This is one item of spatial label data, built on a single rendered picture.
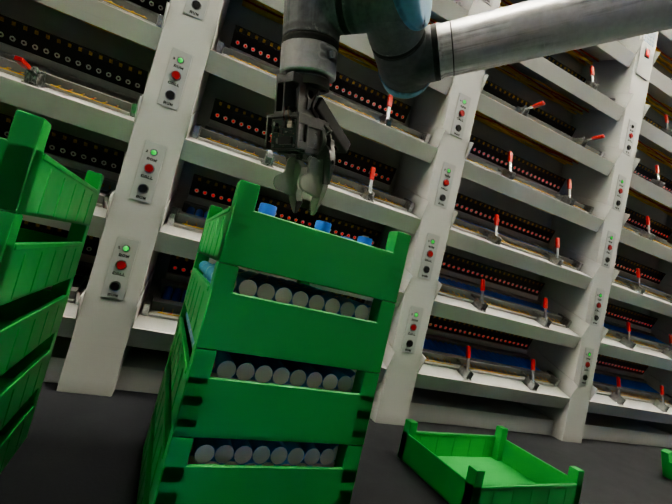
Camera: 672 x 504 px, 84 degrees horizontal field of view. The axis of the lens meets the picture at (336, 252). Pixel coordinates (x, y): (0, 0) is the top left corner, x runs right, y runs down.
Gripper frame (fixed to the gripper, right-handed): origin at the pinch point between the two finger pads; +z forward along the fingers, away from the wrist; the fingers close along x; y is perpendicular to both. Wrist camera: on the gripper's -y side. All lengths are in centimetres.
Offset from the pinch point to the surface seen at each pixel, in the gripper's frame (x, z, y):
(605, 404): 48, 60, -106
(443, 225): 5, 3, -51
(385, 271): 23.3, 5.9, 12.3
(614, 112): 36, -39, -115
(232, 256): 15.0, 4.5, 26.7
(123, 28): -41, -32, 12
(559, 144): 24, -25, -91
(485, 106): 7, -32, -66
